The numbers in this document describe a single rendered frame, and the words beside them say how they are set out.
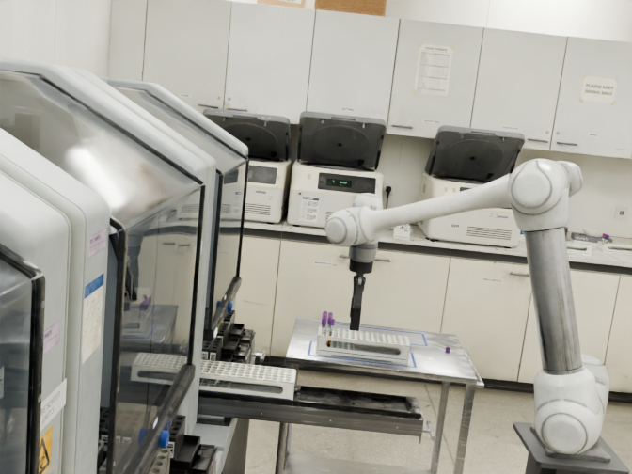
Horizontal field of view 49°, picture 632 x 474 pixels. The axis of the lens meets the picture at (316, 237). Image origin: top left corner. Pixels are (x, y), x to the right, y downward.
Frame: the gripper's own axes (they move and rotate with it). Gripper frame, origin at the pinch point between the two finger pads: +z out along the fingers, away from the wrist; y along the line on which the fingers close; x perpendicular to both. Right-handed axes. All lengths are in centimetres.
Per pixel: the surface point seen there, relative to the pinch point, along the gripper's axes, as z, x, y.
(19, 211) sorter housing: -52, 39, -154
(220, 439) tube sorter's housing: 19, 32, -54
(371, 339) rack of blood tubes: 4.7, -6.2, -3.5
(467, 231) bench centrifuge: -5, -68, 195
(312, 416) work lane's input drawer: 14.4, 9.7, -44.2
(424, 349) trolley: 10.9, -25.5, 12.0
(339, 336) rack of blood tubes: 4.8, 4.1, -3.1
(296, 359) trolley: 11.5, 16.8, -11.1
